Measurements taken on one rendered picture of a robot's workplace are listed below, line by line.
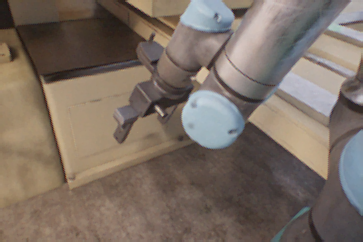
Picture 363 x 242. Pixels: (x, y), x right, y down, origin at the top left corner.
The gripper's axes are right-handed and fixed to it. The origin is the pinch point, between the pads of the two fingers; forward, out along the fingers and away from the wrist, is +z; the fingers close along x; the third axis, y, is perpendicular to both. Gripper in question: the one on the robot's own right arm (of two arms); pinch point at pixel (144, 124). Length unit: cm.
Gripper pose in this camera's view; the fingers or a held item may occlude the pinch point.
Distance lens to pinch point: 64.1
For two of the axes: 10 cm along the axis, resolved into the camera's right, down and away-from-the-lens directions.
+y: 6.2, 7.4, -2.6
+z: -4.4, 6.0, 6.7
